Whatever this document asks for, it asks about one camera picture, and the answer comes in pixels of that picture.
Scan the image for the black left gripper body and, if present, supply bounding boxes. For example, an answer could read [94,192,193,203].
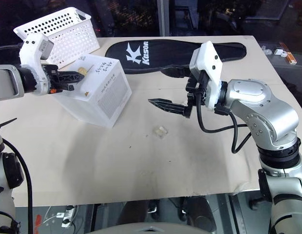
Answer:
[41,63,64,95]

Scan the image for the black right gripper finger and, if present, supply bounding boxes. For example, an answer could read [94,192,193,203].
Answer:
[161,67,192,79]
[148,98,188,117]

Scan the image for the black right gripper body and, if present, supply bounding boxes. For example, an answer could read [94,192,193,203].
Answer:
[184,70,210,119]

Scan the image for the white box with slot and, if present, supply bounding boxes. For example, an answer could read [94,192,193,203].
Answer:
[53,54,132,129]

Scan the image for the orange slim box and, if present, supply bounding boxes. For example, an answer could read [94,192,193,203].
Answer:
[279,41,298,65]

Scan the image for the black Kason racket bag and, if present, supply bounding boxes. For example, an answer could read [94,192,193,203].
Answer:
[105,39,247,75]

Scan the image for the small translucent tape scrap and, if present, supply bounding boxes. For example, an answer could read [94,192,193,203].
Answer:
[153,125,168,139]

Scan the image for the white perforated plastic basket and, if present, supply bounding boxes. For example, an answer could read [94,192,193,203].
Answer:
[14,6,101,69]

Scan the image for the black office chair base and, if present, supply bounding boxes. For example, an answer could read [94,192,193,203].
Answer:
[148,196,215,234]

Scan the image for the white power strip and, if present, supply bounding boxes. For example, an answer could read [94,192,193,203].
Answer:
[55,205,78,229]

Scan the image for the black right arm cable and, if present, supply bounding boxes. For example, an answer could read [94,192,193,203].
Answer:
[195,91,251,154]

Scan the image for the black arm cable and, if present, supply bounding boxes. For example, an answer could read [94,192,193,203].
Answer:
[1,137,35,234]
[195,91,251,154]

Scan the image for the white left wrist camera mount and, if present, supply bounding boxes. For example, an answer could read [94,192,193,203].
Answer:
[19,33,56,96]

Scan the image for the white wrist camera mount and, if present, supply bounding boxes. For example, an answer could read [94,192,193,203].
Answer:
[189,40,224,112]
[19,33,56,96]

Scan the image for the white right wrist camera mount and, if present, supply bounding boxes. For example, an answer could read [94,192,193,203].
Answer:
[189,40,224,112]

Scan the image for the grey window frame post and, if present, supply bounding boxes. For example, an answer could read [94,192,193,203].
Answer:
[158,0,171,38]

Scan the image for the black cable tie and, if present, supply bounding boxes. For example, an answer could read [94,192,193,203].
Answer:
[0,117,18,130]

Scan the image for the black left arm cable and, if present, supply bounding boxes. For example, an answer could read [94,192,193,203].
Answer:
[1,137,35,234]

